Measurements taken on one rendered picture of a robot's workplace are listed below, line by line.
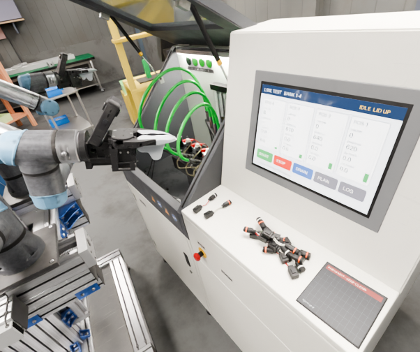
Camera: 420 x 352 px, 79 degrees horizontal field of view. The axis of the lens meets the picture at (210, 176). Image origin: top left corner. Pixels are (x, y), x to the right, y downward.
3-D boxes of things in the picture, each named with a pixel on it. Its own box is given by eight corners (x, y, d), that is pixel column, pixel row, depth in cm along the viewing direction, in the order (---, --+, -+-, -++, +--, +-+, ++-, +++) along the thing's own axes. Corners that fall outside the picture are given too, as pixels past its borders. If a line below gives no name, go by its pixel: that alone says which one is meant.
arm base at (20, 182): (9, 202, 116) (-5, 185, 110) (12, 186, 127) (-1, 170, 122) (44, 188, 121) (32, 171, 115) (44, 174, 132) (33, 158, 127)
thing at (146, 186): (129, 182, 158) (119, 161, 149) (135, 179, 160) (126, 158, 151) (184, 236, 116) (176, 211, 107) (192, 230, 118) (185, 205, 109)
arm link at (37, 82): (21, 92, 124) (14, 74, 119) (46, 89, 130) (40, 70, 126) (26, 94, 119) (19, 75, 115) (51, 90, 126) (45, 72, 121)
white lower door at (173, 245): (157, 250, 199) (127, 182, 159) (159, 248, 200) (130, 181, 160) (208, 311, 155) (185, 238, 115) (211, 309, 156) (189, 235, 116)
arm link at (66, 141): (61, 124, 58) (51, 137, 51) (84, 124, 59) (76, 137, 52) (68, 154, 62) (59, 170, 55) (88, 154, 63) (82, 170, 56)
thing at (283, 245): (238, 238, 87) (236, 227, 83) (259, 221, 91) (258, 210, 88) (295, 282, 71) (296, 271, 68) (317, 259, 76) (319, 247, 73)
